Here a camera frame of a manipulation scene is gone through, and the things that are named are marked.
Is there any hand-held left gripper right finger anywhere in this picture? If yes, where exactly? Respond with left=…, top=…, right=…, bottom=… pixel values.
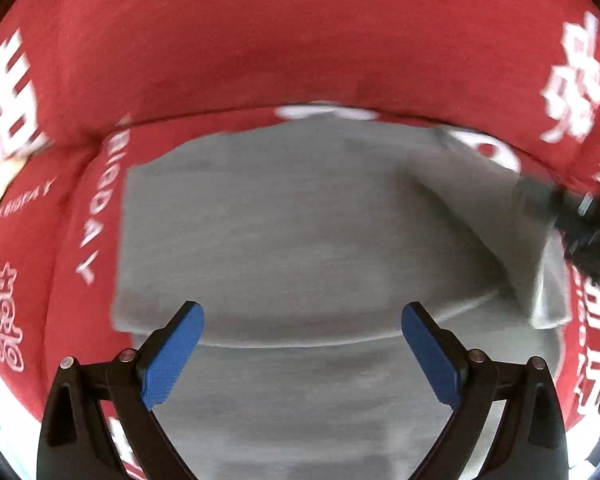
left=401, top=301, right=569, bottom=480

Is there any red printed blanket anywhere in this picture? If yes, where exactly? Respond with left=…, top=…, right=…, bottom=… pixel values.
left=0, top=0, right=600, bottom=480

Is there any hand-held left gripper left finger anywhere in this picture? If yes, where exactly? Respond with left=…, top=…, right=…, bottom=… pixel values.
left=37, top=301, right=204, bottom=480

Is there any beige cloth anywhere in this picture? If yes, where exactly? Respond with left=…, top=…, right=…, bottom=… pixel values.
left=0, top=157, right=33, bottom=223

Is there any grey fleece garment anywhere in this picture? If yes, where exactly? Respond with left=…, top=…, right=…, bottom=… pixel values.
left=111, top=122, right=572, bottom=480

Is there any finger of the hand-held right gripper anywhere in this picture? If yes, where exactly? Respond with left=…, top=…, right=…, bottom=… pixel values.
left=515, top=174, right=581, bottom=233

